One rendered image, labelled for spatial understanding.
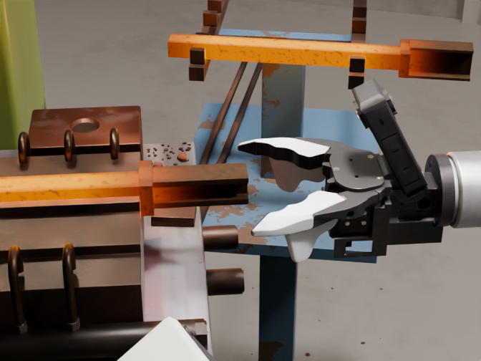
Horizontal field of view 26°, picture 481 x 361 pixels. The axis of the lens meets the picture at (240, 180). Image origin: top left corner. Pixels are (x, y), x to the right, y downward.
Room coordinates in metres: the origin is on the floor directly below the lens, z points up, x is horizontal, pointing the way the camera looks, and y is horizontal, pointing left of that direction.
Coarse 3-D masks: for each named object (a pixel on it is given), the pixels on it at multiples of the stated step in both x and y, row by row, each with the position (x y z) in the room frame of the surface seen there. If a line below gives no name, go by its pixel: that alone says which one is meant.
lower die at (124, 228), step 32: (0, 160) 0.88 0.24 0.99; (32, 160) 0.88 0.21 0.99; (64, 160) 0.88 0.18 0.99; (96, 160) 0.88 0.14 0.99; (128, 160) 0.88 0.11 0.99; (0, 224) 0.78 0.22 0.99; (32, 224) 0.78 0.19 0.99; (64, 224) 0.78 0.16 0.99; (96, 224) 0.78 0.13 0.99; (128, 224) 0.78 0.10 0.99; (0, 256) 0.74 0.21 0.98; (32, 256) 0.74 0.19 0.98; (96, 256) 0.74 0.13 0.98; (128, 256) 0.74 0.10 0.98; (0, 288) 0.70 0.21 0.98; (32, 288) 0.70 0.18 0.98; (96, 288) 0.70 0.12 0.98; (128, 288) 0.70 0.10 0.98; (0, 320) 0.69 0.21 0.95; (32, 320) 0.70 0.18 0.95; (64, 320) 0.70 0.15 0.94; (96, 320) 0.70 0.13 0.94; (128, 320) 0.70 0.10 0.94
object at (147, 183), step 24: (144, 168) 0.84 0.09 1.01; (168, 168) 0.84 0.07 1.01; (192, 168) 0.84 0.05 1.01; (216, 168) 0.84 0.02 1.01; (240, 168) 0.84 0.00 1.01; (0, 192) 0.80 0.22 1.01; (24, 192) 0.80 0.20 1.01; (48, 192) 0.81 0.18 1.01; (72, 192) 0.81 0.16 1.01; (96, 192) 0.81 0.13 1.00; (120, 192) 0.81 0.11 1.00; (144, 192) 0.81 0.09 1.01; (168, 192) 0.82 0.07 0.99; (192, 192) 0.83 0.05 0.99; (216, 192) 0.83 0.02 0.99; (240, 192) 0.83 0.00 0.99
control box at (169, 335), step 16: (176, 320) 0.40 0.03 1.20; (160, 336) 0.39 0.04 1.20; (176, 336) 0.39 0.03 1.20; (192, 336) 0.40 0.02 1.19; (128, 352) 0.39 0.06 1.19; (144, 352) 0.39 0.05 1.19; (160, 352) 0.38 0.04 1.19; (176, 352) 0.38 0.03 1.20; (192, 352) 0.38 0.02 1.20; (208, 352) 0.41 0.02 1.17
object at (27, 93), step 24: (0, 0) 1.04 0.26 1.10; (24, 0) 1.20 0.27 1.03; (0, 24) 1.04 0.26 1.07; (24, 24) 1.18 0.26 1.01; (0, 48) 1.04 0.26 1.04; (24, 48) 1.15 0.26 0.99; (0, 72) 1.04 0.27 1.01; (24, 72) 1.13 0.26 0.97; (0, 96) 1.04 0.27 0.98; (24, 96) 1.10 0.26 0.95; (0, 120) 1.04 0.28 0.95; (24, 120) 1.08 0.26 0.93; (0, 144) 1.04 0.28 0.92
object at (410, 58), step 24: (168, 48) 1.26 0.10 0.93; (216, 48) 1.25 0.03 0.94; (240, 48) 1.25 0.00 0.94; (264, 48) 1.24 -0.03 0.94; (288, 48) 1.24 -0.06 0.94; (312, 48) 1.24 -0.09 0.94; (336, 48) 1.24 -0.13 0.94; (360, 48) 1.24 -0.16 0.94; (384, 48) 1.24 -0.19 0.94; (408, 48) 1.23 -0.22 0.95; (432, 48) 1.22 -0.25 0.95; (456, 48) 1.22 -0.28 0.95; (408, 72) 1.21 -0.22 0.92; (432, 72) 1.22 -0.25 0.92; (456, 72) 1.22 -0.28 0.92
